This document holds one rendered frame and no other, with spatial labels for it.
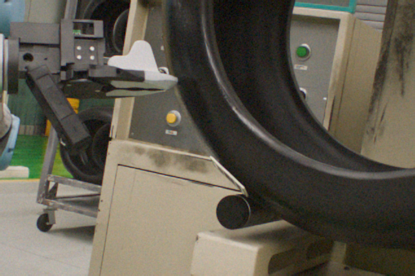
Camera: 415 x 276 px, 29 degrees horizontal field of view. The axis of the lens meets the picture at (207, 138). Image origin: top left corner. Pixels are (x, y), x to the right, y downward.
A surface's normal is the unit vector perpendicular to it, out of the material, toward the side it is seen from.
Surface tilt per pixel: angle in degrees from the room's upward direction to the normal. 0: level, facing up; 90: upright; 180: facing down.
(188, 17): 92
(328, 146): 81
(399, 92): 90
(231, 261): 90
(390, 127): 90
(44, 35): 71
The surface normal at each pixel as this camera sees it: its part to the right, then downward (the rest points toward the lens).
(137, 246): -0.43, -0.02
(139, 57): 0.30, -0.25
